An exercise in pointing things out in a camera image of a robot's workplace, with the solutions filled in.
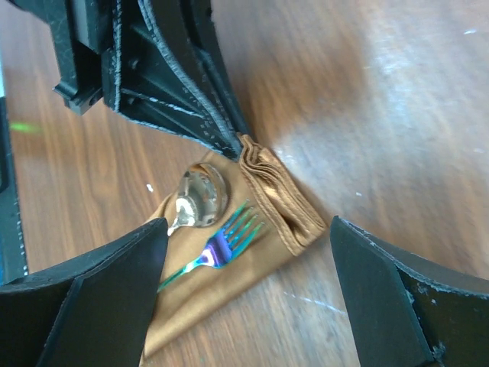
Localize brown cloth napkin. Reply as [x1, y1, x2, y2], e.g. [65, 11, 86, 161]
[141, 135, 327, 359]

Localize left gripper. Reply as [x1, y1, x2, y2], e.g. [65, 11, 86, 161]
[11, 0, 242, 160]

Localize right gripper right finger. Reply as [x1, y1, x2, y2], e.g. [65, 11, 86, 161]
[330, 216, 488, 366]

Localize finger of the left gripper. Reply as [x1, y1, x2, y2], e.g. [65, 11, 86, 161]
[151, 1, 251, 134]

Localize rose gold spoon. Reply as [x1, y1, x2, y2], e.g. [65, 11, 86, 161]
[167, 162, 228, 236]

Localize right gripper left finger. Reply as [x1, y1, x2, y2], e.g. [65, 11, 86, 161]
[1, 218, 168, 366]

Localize iridescent fork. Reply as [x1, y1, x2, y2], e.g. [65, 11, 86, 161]
[157, 200, 264, 293]

